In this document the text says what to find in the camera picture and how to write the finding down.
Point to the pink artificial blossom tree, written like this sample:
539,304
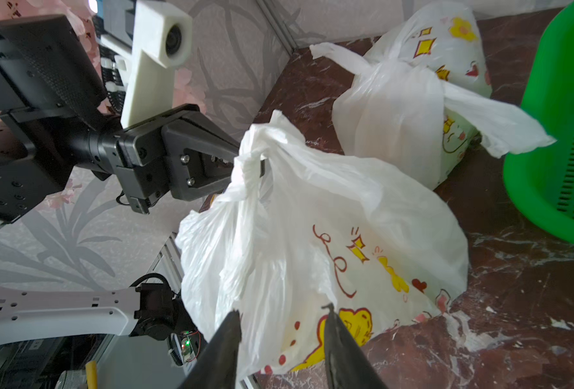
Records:
47,82

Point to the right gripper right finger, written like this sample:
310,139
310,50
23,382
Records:
345,363

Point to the white printed plastic bag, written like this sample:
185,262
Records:
299,229

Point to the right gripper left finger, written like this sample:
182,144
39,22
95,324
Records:
216,368

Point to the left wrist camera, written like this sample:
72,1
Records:
146,43

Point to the white cartoon plastic bag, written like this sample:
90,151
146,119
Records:
422,93

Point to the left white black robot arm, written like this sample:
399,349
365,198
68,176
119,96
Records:
50,123

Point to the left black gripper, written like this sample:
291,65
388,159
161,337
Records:
188,156

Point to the green plastic basket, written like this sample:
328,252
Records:
541,183

